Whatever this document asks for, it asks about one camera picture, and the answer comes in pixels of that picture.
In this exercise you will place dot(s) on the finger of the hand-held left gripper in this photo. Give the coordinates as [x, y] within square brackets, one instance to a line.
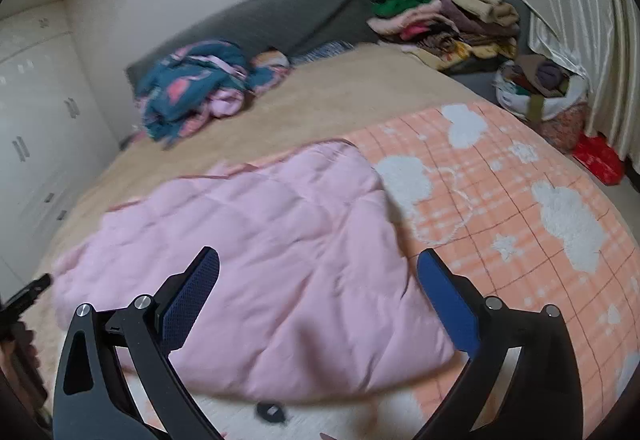
[30, 294]

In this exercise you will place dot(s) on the white bag of clothes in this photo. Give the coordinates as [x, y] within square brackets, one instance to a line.
[515, 95]

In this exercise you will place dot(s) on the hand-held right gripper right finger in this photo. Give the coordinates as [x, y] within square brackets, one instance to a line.
[450, 300]

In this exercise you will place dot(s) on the orange plaid cloud-print blanket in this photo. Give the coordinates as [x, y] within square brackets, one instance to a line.
[500, 180]

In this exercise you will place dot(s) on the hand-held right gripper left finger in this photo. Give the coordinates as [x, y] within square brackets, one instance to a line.
[192, 300]

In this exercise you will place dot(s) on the small patterned pillow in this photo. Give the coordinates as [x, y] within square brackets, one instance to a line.
[272, 59]

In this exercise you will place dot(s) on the grey headboard cushion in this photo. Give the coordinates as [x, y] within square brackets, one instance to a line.
[250, 15]

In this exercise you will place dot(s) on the beige fleece blanket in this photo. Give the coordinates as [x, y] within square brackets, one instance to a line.
[325, 90]

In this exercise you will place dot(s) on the striped dark cloth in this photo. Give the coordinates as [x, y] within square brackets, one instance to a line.
[320, 52]

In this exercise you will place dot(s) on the pink quilted jacket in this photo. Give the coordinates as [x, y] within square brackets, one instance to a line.
[275, 245]

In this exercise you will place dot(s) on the red bag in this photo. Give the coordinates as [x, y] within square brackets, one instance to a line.
[597, 157]

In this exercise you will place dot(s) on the teal patterned garment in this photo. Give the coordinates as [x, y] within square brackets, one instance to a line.
[190, 70]

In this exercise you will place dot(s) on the pile of folded clothes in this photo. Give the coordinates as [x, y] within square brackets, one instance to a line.
[450, 20]

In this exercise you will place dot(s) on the floral fabric bag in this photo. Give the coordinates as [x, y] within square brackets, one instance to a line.
[565, 130]

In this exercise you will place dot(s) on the white wardrobe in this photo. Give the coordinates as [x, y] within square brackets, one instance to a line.
[40, 120]

